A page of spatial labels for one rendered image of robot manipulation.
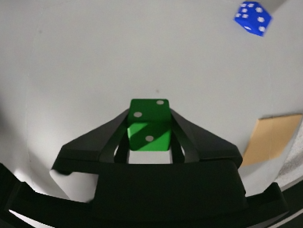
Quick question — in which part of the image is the tan flat mat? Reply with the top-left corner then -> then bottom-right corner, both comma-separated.
241,112 -> 301,166

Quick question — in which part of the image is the blue die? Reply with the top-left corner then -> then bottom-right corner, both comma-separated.
232,2 -> 270,36

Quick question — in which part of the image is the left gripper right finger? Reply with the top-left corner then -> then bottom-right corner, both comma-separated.
169,109 -> 243,169

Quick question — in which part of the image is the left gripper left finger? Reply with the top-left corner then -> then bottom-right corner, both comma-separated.
56,109 -> 130,163

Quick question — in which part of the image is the green die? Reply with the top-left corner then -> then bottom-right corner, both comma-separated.
127,98 -> 173,151

